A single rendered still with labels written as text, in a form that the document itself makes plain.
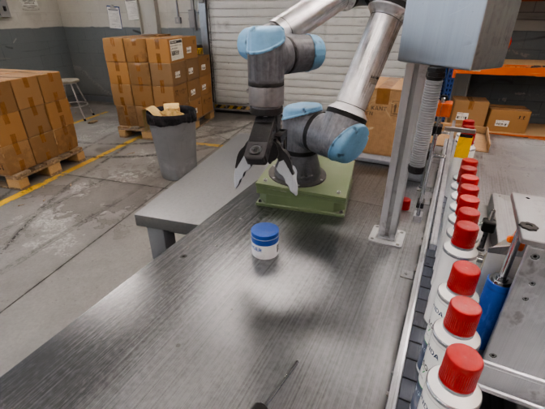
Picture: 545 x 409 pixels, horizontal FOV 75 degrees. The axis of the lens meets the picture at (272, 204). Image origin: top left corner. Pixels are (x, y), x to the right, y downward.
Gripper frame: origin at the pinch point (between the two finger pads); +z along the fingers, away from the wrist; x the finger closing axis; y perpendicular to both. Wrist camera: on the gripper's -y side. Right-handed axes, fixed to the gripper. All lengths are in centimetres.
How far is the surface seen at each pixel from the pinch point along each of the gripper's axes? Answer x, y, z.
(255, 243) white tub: 1.4, -3.2, 12.4
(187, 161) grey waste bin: 139, 201, 82
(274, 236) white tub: -3.0, -1.8, 10.3
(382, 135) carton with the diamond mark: -26, 77, 6
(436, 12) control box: -30.9, 6.4, -37.6
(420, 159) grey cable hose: -32.8, 2.9, -11.1
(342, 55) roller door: 33, 451, 12
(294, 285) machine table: -10.2, -10.3, 16.8
